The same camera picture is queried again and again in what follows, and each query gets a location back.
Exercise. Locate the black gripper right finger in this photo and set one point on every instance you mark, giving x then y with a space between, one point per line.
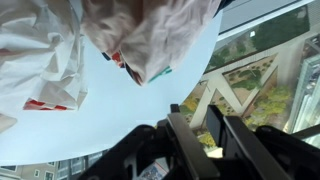
246 146

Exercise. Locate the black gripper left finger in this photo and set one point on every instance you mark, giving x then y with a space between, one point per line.
193 150

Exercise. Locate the white plastic bag red print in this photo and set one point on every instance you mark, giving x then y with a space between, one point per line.
36 60

